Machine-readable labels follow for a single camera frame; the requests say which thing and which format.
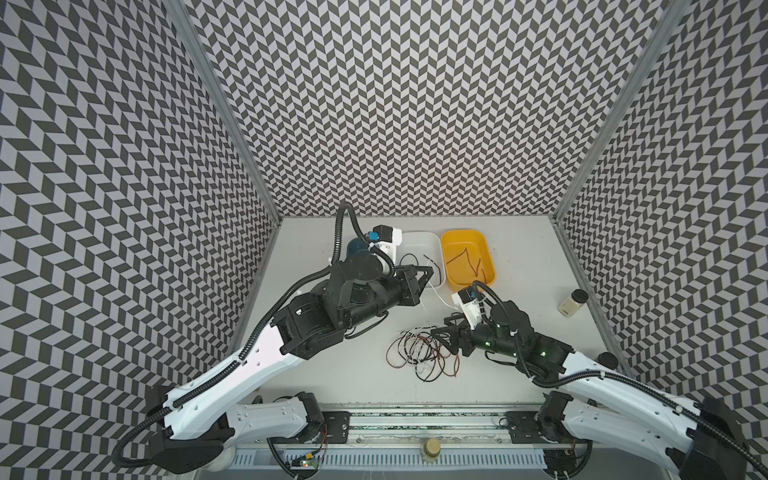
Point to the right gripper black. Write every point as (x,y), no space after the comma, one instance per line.
(465,338)

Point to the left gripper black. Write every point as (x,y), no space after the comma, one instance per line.
(423,278)

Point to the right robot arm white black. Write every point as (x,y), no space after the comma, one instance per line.
(587,400)

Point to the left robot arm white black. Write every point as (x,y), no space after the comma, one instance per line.
(294,329)

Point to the white plastic bin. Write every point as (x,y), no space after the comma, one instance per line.
(422,248)

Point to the yellow plastic bin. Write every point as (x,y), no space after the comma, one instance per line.
(467,258)

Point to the dark teal plastic bin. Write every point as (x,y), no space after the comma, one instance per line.
(358,246)

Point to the small jar right black lid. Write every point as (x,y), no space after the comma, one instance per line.
(573,302)

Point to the small jar black lid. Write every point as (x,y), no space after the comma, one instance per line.
(608,360)
(573,302)

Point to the small jar left black lid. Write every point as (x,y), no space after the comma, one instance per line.
(608,360)

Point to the small circuit board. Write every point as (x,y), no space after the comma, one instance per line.
(307,461)

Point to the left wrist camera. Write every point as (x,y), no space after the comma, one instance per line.
(386,238)

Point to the brass knob on rail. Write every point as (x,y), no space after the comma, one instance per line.
(431,450)

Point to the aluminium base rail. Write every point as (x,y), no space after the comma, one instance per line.
(432,423)

